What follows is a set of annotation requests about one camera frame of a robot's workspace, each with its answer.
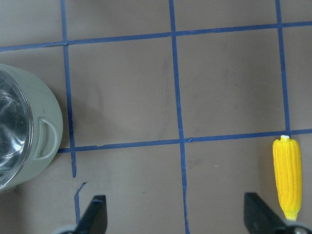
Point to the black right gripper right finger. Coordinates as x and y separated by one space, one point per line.
259 218

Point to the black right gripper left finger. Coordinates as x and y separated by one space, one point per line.
94 220

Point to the yellow toy corn cob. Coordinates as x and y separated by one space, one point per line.
288 175

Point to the glass pot lid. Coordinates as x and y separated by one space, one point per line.
16 129

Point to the pale green electric pot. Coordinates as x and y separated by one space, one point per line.
47 124

